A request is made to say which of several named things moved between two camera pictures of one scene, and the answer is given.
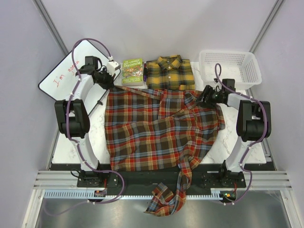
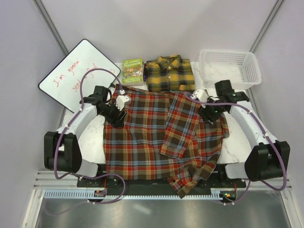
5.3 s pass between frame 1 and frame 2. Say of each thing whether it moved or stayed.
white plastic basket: stayed
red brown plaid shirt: moved
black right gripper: moved
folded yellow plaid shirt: stayed
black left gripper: moved
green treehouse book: stayed
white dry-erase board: stayed
